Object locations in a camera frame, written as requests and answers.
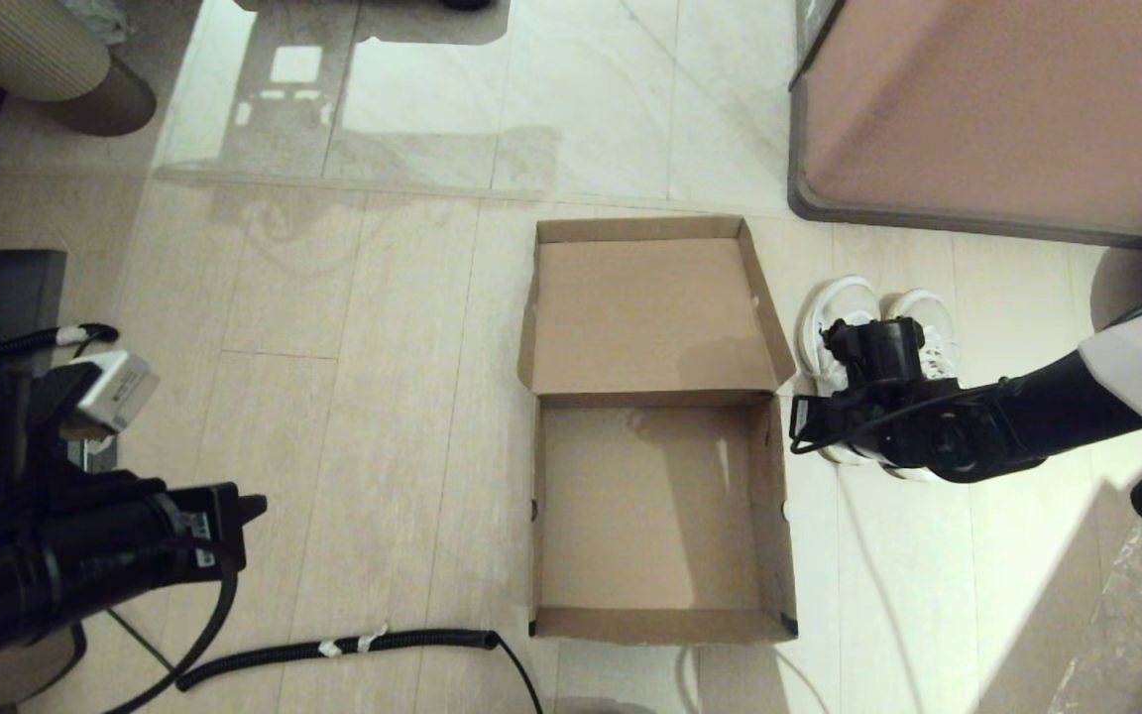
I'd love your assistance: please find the short black corrugated cable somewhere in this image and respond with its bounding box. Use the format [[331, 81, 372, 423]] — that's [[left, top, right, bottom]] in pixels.
[[0, 323, 122, 360]]

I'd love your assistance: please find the white mesh sneaker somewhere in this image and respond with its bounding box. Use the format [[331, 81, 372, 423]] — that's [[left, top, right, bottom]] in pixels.
[[797, 276, 881, 465], [878, 288, 961, 484]]

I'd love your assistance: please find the brown cardboard shoe box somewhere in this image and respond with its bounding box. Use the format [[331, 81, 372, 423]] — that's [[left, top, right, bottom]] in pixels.
[[516, 215, 798, 644]]

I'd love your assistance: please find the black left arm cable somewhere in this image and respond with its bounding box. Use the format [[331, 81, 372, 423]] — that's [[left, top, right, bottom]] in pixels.
[[100, 565, 240, 714]]

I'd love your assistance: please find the brown cardboard carton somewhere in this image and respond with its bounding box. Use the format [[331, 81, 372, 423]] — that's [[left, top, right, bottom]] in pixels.
[[0, 625, 88, 714]]

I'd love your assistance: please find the ribbed beige round stool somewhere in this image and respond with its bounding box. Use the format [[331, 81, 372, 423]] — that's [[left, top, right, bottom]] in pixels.
[[0, 0, 158, 138]]

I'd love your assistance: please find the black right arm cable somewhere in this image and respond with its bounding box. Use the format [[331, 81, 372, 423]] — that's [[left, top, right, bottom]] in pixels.
[[789, 382, 1142, 544]]

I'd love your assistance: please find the grey crumpled plastic bag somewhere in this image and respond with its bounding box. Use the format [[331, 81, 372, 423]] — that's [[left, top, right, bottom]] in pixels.
[[56, 0, 131, 46]]

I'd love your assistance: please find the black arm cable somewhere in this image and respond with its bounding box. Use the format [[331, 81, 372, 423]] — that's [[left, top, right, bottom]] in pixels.
[[789, 382, 1142, 544], [100, 565, 240, 714]]

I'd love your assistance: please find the long black corrugated conduit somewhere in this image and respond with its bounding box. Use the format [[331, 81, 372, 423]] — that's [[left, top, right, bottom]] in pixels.
[[176, 629, 544, 714]]

